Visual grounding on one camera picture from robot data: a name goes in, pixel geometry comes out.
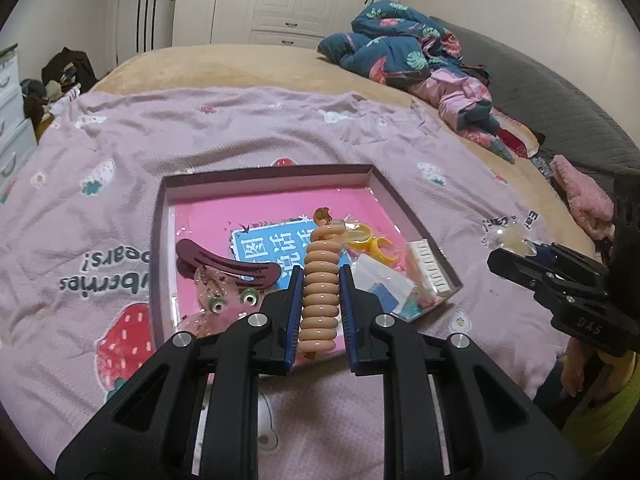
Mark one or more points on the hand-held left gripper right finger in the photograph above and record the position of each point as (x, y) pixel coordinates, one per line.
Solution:
(350, 320)

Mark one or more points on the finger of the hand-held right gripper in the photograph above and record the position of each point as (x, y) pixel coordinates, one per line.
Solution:
(530, 277)
(575, 267)

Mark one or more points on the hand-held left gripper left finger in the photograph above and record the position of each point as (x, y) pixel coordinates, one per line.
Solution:
(292, 320)

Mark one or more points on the clear hair claw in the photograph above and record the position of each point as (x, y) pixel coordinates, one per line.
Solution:
(510, 240)

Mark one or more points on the clear packet of hair pins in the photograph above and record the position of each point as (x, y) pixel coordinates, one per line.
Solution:
(380, 270)

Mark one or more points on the maroon hair clip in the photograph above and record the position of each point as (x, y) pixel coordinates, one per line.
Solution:
(215, 260)

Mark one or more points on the pink cardboard box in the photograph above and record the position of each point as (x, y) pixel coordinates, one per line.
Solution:
(210, 210)

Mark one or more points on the person's right forearm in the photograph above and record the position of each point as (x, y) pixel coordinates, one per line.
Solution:
(610, 410)

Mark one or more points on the person's right hand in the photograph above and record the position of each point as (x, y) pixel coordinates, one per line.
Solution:
(575, 372)

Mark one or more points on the blue small item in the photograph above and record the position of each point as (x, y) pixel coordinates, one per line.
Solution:
(382, 292)

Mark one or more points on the green round earring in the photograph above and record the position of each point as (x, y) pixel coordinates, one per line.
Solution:
(218, 305)
(249, 296)

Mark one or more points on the pack of small colourful clips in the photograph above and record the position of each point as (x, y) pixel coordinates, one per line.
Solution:
(420, 305)

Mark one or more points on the pink plush cloth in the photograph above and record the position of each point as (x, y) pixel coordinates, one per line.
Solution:
(585, 195)

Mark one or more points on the white hair comb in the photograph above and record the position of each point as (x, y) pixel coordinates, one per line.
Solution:
(427, 265)

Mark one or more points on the grey headboard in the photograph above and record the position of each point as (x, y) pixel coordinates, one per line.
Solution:
(550, 90)

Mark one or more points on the pink strawberry blanket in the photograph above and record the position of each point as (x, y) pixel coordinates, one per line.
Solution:
(100, 210)

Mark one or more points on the tan bed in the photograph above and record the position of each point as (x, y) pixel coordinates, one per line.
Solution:
(225, 67)

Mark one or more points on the floral teal quilt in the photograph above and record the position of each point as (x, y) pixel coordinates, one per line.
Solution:
(395, 45)

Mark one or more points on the white wardrobe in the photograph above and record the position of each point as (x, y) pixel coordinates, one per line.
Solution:
(280, 5)

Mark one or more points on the white door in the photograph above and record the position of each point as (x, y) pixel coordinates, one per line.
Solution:
(145, 25)

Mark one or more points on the pile of dark bags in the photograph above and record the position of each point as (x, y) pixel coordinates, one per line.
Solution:
(65, 75)

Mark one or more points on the white drawer cabinet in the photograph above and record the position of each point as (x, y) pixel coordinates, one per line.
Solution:
(10, 120)

